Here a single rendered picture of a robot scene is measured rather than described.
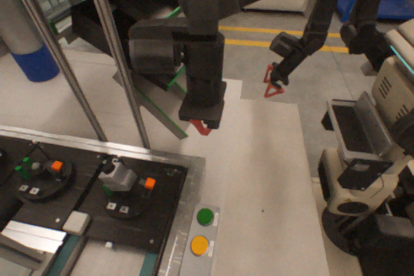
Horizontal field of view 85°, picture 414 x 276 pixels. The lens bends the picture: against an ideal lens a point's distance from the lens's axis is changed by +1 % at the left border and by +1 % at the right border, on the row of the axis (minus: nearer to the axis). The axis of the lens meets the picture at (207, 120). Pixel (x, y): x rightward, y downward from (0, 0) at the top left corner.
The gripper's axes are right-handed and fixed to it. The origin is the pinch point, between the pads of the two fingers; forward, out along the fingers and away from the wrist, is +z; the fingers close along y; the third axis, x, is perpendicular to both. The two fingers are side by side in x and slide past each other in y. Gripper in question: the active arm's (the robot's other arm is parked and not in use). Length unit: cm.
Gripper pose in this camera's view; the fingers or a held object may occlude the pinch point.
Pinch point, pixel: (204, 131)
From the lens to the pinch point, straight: 44.7
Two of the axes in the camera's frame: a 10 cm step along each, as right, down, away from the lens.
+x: 9.8, 1.5, -1.4
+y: -2.0, 7.1, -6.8
